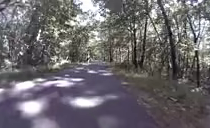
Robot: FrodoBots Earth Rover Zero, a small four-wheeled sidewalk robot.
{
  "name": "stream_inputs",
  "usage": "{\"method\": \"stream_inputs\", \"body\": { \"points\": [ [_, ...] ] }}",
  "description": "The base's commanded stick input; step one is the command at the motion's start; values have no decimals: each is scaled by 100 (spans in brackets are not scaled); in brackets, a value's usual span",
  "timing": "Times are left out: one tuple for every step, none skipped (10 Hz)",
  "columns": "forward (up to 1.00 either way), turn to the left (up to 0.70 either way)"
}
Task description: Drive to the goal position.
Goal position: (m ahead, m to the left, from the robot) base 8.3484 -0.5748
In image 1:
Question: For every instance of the leaf-strewn dirt verge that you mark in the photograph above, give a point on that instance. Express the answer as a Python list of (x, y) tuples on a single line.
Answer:
[(173, 100)]

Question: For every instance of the grey asphalt path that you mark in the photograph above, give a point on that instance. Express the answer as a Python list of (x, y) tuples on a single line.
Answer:
[(86, 90)]

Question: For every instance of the wood of trees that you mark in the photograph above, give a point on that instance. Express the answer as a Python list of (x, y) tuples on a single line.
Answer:
[(153, 36)]

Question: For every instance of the grassy verge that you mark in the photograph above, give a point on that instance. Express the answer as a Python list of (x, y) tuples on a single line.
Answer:
[(13, 75)]

